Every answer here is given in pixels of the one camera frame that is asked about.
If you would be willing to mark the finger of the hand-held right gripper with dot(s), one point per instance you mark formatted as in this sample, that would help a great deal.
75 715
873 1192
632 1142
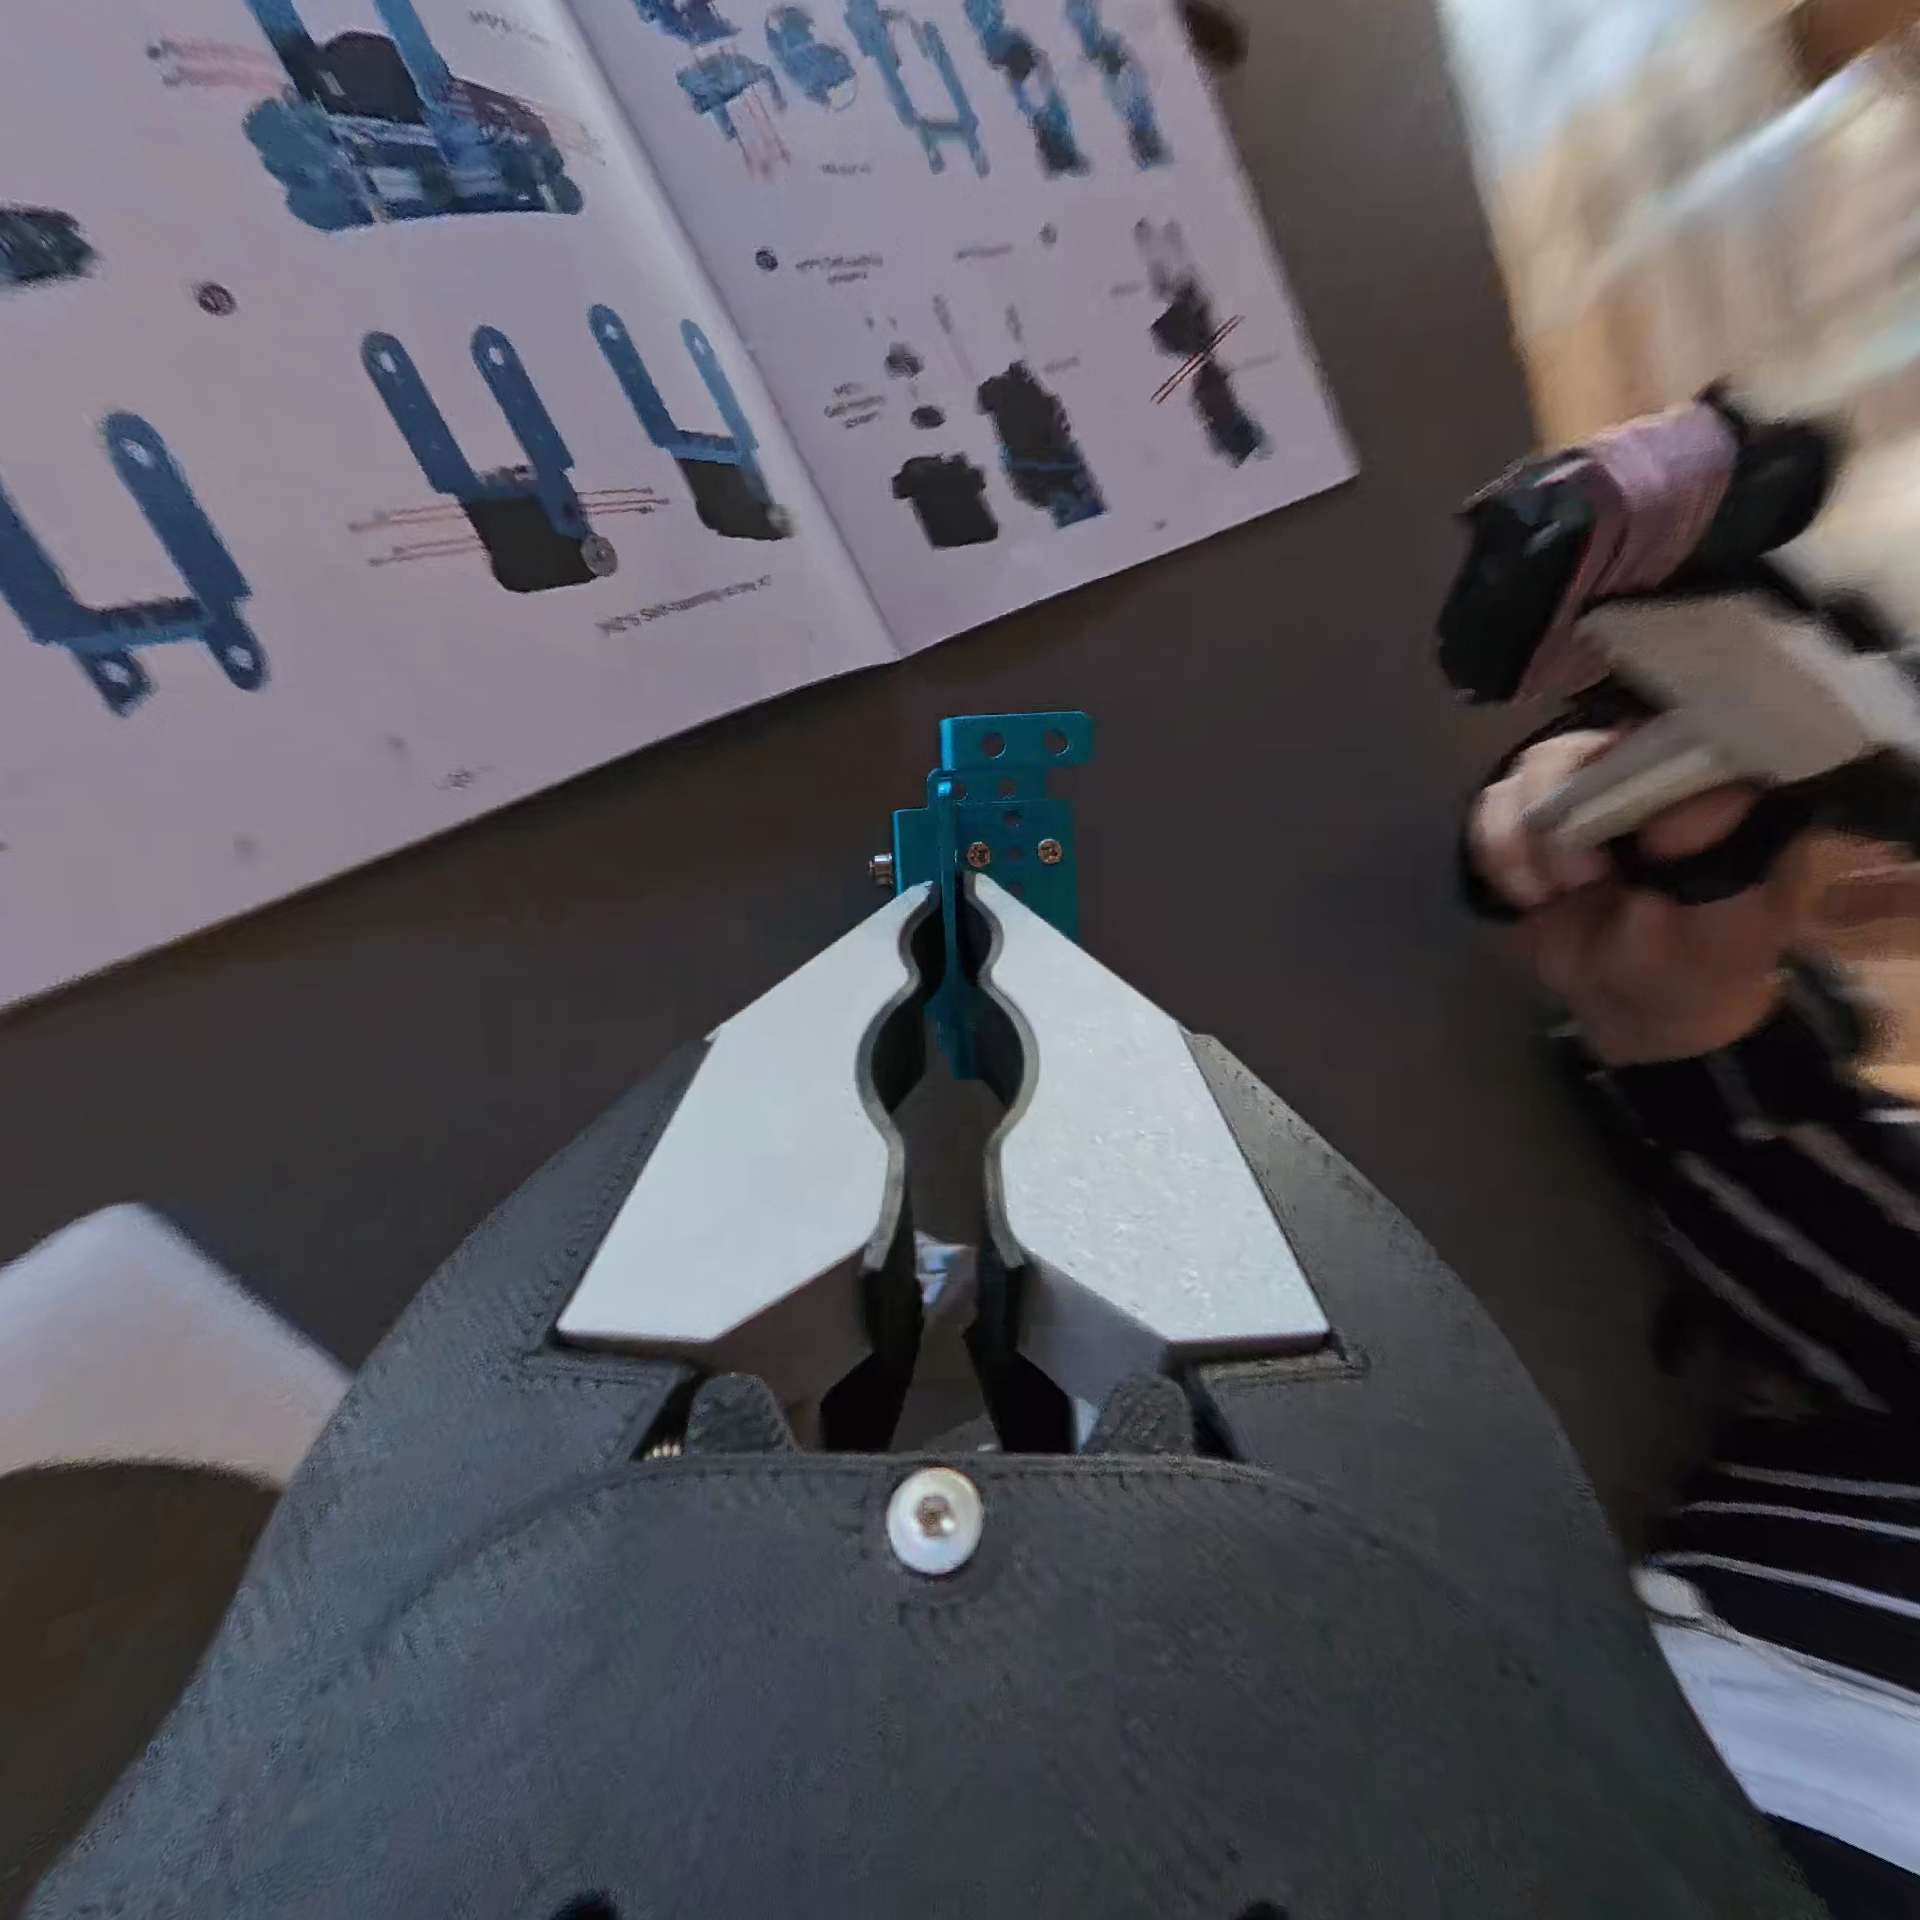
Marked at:
1665 788
1755 674

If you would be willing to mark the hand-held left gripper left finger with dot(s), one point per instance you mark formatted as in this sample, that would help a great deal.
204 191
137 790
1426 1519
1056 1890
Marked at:
734 1200

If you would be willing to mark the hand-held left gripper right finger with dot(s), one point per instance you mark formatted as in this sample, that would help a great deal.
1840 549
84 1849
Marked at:
1154 1200

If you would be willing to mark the blue metal bracket assembly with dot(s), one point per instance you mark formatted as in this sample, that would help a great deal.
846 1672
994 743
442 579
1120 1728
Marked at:
1034 832

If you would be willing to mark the dark desk with wooden edge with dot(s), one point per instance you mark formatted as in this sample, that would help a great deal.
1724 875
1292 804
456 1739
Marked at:
1274 674

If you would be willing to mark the person's right hand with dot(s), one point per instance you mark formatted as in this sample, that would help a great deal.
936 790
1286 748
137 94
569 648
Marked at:
1650 975

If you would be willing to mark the person's striped black shirt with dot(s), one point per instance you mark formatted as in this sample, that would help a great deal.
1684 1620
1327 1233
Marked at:
1801 1274

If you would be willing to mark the white foam square with hole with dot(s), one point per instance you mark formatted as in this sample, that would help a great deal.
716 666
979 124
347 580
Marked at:
135 1320

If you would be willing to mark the open instruction booklet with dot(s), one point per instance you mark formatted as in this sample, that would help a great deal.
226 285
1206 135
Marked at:
674 494

